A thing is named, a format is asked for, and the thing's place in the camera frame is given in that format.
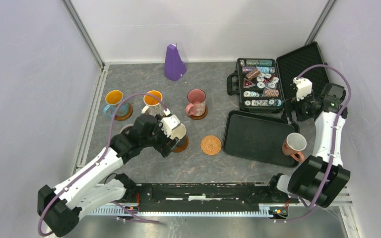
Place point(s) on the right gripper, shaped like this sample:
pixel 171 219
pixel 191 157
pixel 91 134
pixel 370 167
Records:
pixel 293 104

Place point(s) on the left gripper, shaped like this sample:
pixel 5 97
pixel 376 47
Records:
pixel 163 148

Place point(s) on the light lilac mug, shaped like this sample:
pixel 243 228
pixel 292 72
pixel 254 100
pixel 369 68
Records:
pixel 126 129

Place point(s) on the floral mug yellow inside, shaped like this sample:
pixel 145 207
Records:
pixel 152 104

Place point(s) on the wooden coaster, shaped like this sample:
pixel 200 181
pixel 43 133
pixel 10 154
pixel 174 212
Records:
pixel 124 112
pixel 201 116
pixel 179 149

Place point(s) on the cream mug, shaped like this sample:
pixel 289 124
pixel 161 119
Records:
pixel 179 134

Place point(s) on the blue butterfly mug yellow inside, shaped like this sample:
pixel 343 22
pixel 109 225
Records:
pixel 112 99

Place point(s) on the pink dotted white mug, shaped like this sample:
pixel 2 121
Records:
pixel 293 146

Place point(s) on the dark pink mug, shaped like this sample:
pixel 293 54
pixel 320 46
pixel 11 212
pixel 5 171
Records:
pixel 196 103

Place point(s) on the woven round coaster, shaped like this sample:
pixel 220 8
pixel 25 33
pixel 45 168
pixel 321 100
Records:
pixel 211 145

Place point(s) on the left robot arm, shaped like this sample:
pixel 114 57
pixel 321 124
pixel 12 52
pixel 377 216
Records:
pixel 62 207

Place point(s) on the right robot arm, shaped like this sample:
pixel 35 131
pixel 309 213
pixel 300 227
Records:
pixel 321 176

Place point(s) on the black poker chip case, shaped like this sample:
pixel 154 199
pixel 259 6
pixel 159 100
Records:
pixel 264 85

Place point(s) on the purple cone object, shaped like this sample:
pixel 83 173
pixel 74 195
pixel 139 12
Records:
pixel 174 67

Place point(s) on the black tray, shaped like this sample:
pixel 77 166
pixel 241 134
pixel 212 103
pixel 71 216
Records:
pixel 258 137

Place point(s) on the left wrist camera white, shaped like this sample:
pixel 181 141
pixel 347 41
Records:
pixel 169 122

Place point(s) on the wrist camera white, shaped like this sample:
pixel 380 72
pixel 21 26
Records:
pixel 169 122
pixel 304 88

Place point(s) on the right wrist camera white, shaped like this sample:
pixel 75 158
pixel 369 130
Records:
pixel 304 88

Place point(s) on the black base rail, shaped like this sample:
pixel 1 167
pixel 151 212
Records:
pixel 204 197

